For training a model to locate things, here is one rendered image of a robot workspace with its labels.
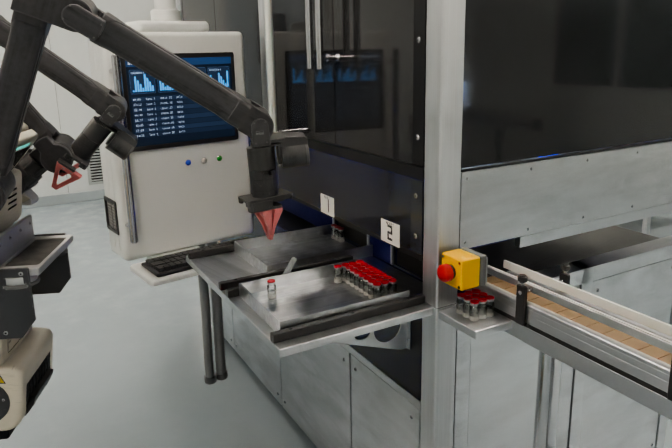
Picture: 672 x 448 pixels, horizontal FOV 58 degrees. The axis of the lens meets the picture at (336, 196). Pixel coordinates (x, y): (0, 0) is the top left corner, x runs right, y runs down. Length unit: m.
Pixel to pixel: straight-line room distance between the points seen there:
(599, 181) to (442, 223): 0.54
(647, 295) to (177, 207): 1.55
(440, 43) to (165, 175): 1.14
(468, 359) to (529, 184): 0.46
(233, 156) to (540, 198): 1.13
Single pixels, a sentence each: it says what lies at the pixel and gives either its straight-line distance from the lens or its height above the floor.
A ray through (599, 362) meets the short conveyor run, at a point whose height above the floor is 0.88.
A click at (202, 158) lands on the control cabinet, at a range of 2.20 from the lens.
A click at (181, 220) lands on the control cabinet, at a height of 0.91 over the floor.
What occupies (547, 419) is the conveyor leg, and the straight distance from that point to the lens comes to 1.55.
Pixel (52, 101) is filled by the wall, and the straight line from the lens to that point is 6.65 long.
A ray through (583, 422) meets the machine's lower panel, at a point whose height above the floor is 0.38.
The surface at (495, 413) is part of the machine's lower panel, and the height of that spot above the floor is 0.53.
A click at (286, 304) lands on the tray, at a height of 0.88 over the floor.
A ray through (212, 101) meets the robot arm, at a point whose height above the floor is 1.39.
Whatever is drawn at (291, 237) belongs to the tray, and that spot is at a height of 0.89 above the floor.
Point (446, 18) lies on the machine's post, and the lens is 1.36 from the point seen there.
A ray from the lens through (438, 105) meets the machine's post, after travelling 1.37.
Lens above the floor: 1.49
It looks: 14 degrees down
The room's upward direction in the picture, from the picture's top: 1 degrees counter-clockwise
